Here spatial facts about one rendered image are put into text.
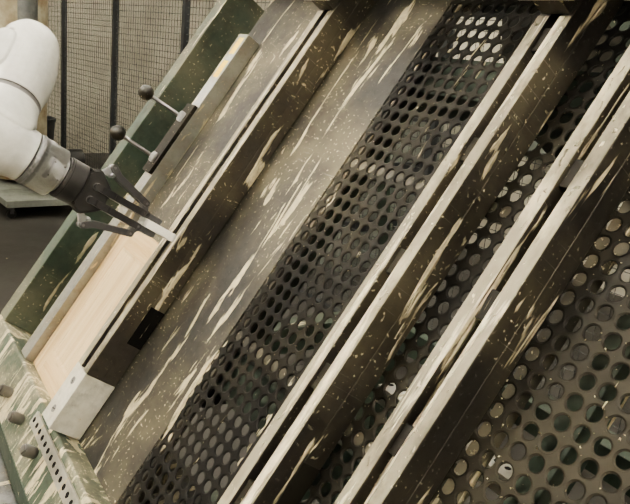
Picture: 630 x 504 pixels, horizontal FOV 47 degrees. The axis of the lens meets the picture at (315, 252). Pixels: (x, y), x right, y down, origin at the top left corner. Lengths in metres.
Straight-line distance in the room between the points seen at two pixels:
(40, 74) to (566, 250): 0.88
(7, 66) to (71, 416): 0.67
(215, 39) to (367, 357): 1.30
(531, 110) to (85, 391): 0.97
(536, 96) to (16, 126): 0.79
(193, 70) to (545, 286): 1.39
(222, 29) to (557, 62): 1.21
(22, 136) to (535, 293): 0.81
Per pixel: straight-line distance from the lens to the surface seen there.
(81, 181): 1.27
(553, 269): 0.87
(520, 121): 1.03
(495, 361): 0.85
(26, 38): 1.33
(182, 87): 2.04
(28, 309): 2.06
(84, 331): 1.70
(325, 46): 1.52
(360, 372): 0.97
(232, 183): 1.45
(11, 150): 1.23
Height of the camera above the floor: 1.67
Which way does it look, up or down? 16 degrees down
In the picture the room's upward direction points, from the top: 6 degrees clockwise
